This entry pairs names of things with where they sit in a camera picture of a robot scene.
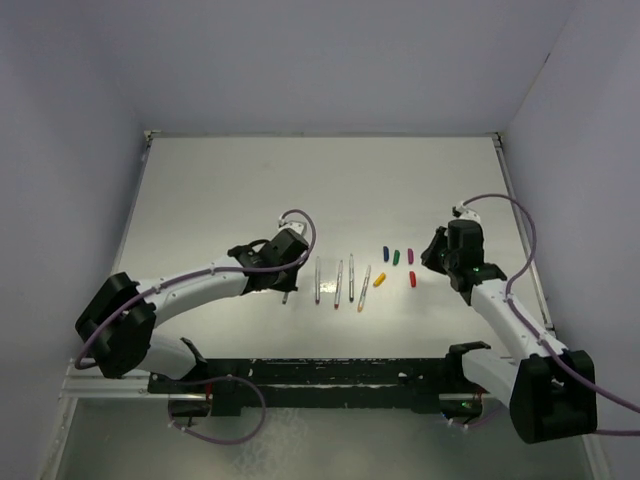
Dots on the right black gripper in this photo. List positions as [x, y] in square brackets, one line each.
[428, 256]

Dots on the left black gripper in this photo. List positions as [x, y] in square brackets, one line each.
[286, 285]

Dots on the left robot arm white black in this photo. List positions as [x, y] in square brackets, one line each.
[119, 327]

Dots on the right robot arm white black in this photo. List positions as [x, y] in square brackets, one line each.
[543, 384]

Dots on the purple marker pen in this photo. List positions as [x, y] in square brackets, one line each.
[317, 281]

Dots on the yellow pen cap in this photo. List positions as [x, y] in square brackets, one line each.
[379, 280]

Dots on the red marker pen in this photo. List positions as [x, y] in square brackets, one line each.
[338, 287]

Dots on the blue marker pen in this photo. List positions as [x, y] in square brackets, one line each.
[351, 278]

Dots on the yellow marker pen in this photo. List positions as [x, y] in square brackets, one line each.
[364, 290]

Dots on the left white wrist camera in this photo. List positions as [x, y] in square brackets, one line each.
[297, 226]

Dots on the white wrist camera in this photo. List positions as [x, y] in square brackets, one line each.
[462, 211]
[297, 226]

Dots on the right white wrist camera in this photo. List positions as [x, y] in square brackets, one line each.
[462, 211]

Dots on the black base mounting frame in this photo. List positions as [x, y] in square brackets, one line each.
[227, 386]

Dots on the aluminium extrusion rail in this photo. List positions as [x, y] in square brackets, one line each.
[90, 384]

